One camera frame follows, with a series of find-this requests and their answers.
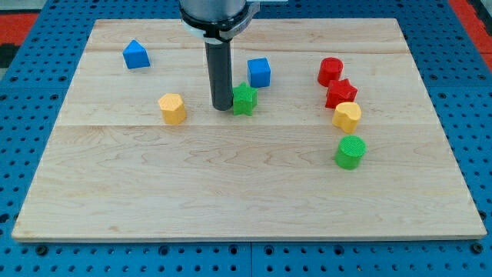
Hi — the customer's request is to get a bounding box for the red cylinder block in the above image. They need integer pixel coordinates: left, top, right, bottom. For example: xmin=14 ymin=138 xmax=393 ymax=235
xmin=317 ymin=57 xmax=344 ymax=87

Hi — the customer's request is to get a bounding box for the light wooden board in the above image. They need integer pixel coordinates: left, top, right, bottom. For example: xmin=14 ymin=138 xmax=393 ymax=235
xmin=12 ymin=18 xmax=487 ymax=242

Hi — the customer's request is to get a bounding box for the blue cube block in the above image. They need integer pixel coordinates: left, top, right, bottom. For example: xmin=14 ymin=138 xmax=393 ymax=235
xmin=247 ymin=58 xmax=271 ymax=88

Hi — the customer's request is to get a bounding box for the blue pentagon house block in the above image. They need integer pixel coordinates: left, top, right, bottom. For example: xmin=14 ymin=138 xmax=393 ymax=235
xmin=122 ymin=40 xmax=150 ymax=69

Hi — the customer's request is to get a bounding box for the green cylinder block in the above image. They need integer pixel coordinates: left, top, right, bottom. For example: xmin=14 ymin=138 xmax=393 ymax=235
xmin=334 ymin=135 xmax=367 ymax=170

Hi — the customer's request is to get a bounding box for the yellow heart block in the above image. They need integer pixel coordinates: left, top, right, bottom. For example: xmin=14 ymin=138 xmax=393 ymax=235
xmin=332 ymin=102 xmax=362 ymax=134

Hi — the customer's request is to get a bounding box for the yellow hexagon block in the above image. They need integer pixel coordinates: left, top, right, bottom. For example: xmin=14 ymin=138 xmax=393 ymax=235
xmin=158 ymin=93 xmax=187 ymax=125

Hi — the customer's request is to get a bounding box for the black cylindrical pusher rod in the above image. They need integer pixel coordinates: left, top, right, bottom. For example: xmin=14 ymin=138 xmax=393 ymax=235
xmin=205 ymin=42 xmax=233 ymax=111

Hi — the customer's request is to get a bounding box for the green star block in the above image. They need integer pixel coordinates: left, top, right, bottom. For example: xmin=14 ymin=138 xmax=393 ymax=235
xmin=233 ymin=82 xmax=258 ymax=116

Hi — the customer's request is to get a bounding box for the red star block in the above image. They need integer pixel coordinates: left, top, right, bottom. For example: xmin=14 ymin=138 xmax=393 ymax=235
xmin=325 ymin=78 xmax=358 ymax=108

